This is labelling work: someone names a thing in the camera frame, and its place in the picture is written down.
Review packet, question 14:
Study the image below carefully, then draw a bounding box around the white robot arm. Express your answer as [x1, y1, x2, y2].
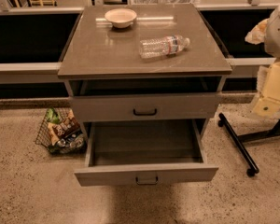
[245, 5, 280, 117]

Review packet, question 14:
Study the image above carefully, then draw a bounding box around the black wheeled stand base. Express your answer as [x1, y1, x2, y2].
[217, 113, 280, 177]

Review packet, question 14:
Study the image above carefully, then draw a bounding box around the grey top drawer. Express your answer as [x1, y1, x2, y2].
[69, 93, 219, 122]

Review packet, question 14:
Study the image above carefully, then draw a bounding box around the wire basket with snacks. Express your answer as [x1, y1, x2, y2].
[35, 108, 86, 155]

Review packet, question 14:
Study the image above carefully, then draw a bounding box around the clear plastic water bottle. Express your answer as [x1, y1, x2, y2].
[139, 35, 190, 59]

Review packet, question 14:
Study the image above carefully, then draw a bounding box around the grey drawer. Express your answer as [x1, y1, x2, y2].
[69, 93, 219, 122]
[75, 119, 217, 186]

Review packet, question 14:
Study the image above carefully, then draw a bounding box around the white ceramic bowl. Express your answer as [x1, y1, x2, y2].
[105, 8, 137, 29]

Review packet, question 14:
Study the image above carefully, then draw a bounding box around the grey drawer cabinet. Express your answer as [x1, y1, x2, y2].
[57, 3, 233, 135]

